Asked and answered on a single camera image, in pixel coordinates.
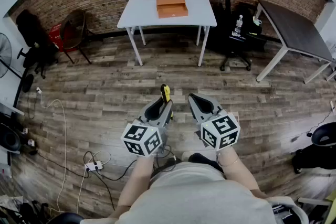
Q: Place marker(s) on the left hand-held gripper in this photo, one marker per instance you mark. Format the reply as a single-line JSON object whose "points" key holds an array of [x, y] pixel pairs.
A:
{"points": [[141, 139]]}

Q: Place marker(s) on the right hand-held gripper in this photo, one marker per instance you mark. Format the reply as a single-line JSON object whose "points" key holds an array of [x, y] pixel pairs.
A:
{"points": [[220, 131]]}

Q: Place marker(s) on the yellow black utility knife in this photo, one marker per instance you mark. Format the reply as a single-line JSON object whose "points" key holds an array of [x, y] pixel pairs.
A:
{"points": [[165, 91]]}

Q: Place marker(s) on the orange box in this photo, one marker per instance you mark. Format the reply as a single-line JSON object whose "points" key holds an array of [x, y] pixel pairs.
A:
{"points": [[172, 11]]}

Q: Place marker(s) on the person's right forearm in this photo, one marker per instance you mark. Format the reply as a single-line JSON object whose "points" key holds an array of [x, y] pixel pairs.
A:
{"points": [[239, 173]]}

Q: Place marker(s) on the person's left forearm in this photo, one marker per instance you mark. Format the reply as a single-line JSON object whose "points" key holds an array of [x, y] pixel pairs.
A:
{"points": [[136, 181]]}

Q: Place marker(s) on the red cardboard box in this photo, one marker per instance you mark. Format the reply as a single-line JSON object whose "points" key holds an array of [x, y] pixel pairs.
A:
{"points": [[55, 34]]}

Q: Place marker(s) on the person's black shoe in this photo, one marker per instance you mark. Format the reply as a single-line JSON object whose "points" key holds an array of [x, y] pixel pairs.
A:
{"points": [[202, 158]]}

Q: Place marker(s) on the white power strip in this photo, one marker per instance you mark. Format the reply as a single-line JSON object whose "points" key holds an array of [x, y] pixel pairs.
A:
{"points": [[93, 166]]}

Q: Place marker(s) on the person's grey shirt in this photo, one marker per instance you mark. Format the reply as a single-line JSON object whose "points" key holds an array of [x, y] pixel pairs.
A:
{"points": [[194, 196]]}

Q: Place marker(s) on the black bag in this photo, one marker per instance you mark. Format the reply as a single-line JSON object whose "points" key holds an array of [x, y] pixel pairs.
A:
{"points": [[253, 34]]}

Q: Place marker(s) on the clear water bottle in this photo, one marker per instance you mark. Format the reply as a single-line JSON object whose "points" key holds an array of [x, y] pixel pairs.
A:
{"points": [[238, 25]]}

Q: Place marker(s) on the green cup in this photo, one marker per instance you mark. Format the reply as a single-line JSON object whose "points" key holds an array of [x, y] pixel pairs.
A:
{"points": [[257, 21]]}

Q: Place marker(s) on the black office chair with headrest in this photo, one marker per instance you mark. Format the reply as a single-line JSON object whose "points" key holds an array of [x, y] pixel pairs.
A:
{"points": [[228, 0]]}

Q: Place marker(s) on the brown wicker chair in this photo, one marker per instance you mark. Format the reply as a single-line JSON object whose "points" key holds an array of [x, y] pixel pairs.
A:
{"points": [[74, 31]]}

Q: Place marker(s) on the black round stool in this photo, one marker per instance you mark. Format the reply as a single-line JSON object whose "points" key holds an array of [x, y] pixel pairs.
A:
{"points": [[324, 136]]}

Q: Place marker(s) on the dark wooden table white legs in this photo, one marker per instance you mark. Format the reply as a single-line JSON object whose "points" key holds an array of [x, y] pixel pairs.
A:
{"points": [[294, 26]]}

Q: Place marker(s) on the black swivel chair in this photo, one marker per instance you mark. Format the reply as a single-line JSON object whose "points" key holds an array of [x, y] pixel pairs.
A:
{"points": [[31, 31]]}

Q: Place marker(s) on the black speaker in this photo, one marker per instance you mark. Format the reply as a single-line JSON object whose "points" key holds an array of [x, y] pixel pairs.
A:
{"points": [[9, 139]]}

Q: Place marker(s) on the black standing fan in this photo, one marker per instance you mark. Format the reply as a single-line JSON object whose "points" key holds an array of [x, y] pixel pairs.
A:
{"points": [[4, 55]]}

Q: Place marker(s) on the white wall charger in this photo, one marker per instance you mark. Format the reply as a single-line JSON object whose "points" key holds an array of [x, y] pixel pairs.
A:
{"points": [[39, 90]]}

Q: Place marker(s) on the white chair frame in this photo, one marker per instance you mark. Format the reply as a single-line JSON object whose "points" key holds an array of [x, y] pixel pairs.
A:
{"points": [[315, 202]]}

